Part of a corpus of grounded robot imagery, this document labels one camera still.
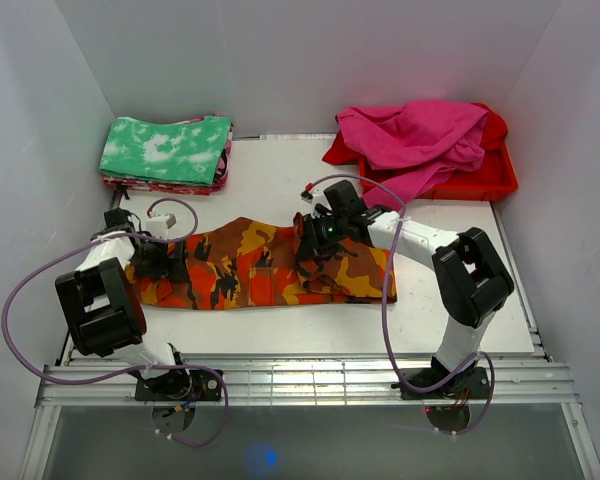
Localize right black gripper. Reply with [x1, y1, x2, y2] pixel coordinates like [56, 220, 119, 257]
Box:
[295, 212, 347, 262]

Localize purple cable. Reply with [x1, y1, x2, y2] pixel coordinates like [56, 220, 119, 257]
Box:
[304, 174, 496, 435]
[0, 198, 230, 448]

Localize aluminium rail frame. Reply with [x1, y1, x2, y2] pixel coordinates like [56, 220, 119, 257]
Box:
[20, 200, 600, 479]

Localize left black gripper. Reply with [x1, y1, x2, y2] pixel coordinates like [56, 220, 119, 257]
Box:
[127, 237, 188, 281]

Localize red garment in tray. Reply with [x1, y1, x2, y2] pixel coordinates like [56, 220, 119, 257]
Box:
[323, 100, 507, 165]

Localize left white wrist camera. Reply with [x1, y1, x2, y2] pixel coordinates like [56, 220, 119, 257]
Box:
[144, 213, 177, 240]

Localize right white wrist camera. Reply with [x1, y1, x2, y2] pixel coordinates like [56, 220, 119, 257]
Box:
[300, 183, 329, 209]

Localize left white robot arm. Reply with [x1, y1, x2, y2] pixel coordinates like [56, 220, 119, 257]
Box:
[55, 208, 192, 400]

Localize pink patterned folded trousers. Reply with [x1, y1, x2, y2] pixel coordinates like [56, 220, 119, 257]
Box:
[99, 115, 236, 194]

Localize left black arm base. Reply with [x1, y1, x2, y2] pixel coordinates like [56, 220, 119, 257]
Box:
[134, 369, 223, 403]

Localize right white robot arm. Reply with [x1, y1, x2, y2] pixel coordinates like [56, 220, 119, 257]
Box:
[299, 175, 514, 397]

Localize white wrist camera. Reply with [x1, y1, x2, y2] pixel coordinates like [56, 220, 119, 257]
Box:
[300, 183, 329, 209]
[144, 213, 177, 240]

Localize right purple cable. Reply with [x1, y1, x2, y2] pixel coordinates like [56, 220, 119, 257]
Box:
[304, 174, 496, 435]

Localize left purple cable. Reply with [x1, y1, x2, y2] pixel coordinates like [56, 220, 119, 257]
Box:
[0, 198, 230, 448]

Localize red plastic tray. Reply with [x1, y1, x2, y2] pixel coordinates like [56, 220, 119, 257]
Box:
[356, 137, 517, 201]

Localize orange camouflage trousers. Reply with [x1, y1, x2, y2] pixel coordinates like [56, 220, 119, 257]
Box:
[126, 217, 397, 310]

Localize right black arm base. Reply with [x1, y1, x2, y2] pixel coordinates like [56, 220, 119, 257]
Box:
[391, 367, 491, 401]

